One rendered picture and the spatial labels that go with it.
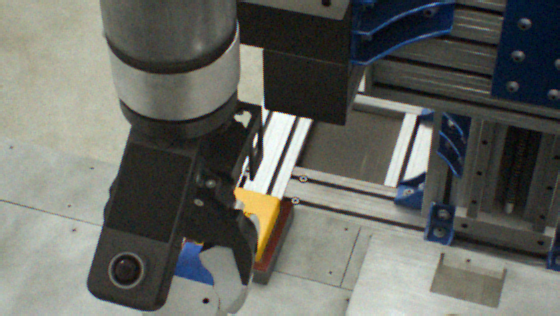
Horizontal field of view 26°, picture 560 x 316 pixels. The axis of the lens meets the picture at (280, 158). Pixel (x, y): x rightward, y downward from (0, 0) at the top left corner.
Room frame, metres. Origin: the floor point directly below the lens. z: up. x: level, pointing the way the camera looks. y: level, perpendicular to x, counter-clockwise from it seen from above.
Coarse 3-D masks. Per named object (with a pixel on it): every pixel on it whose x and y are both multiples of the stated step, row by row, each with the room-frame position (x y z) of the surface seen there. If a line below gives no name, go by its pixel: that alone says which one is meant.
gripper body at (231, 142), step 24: (144, 120) 0.47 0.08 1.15; (192, 120) 0.47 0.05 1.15; (216, 120) 0.47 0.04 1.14; (216, 144) 0.50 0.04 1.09; (240, 144) 0.50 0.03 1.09; (216, 168) 0.48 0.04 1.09; (240, 168) 0.50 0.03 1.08; (216, 192) 0.47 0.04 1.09; (192, 216) 0.47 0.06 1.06; (216, 216) 0.46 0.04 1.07
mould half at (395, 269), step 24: (384, 240) 0.58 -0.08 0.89; (408, 240) 0.57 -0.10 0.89; (384, 264) 0.55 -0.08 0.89; (408, 264) 0.55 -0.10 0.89; (432, 264) 0.55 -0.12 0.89; (360, 288) 0.53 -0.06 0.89; (384, 288) 0.53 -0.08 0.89; (408, 288) 0.53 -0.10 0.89; (504, 288) 0.53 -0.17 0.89; (528, 288) 0.53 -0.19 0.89; (552, 288) 0.53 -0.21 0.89; (360, 312) 0.51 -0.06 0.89; (384, 312) 0.51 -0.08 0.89; (408, 312) 0.51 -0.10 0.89; (432, 312) 0.51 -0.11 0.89; (456, 312) 0.51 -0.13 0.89; (480, 312) 0.51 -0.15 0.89; (504, 312) 0.51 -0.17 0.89; (528, 312) 0.51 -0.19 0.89; (552, 312) 0.50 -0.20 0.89
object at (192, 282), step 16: (240, 208) 0.57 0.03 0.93; (192, 256) 0.52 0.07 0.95; (176, 272) 0.51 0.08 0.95; (192, 272) 0.51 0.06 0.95; (208, 272) 0.51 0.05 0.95; (176, 288) 0.48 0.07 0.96; (192, 288) 0.48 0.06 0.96; (208, 288) 0.48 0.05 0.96; (176, 304) 0.47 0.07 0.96; (192, 304) 0.47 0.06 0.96; (208, 304) 0.47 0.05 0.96
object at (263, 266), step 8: (288, 208) 0.66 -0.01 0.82; (280, 216) 0.65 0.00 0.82; (280, 224) 0.65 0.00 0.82; (280, 232) 0.64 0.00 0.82; (192, 240) 0.63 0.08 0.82; (272, 240) 0.63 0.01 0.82; (272, 248) 0.62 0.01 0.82; (264, 256) 0.61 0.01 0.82; (256, 264) 0.60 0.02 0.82; (264, 264) 0.60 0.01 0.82
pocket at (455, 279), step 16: (448, 272) 0.56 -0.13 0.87; (464, 272) 0.56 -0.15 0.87; (480, 272) 0.55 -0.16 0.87; (496, 272) 0.55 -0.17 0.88; (432, 288) 0.54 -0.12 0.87; (448, 288) 0.55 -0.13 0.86; (464, 288) 0.55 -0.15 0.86; (480, 288) 0.55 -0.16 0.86; (496, 288) 0.55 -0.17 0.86; (480, 304) 0.53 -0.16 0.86; (496, 304) 0.53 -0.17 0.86
